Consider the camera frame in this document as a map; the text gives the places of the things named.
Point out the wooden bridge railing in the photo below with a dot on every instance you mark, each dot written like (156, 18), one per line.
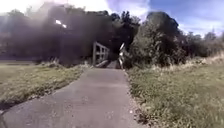
(100, 53)
(121, 55)

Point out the grey asphalt path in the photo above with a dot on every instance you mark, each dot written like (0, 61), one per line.
(96, 100)

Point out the large green bushes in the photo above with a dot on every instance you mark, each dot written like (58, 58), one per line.
(156, 40)

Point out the group of dark trees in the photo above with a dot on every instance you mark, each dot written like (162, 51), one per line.
(66, 33)

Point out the dry grass verge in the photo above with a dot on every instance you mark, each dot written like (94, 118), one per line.
(180, 96)

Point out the grass field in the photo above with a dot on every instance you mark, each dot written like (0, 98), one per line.
(30, 80)

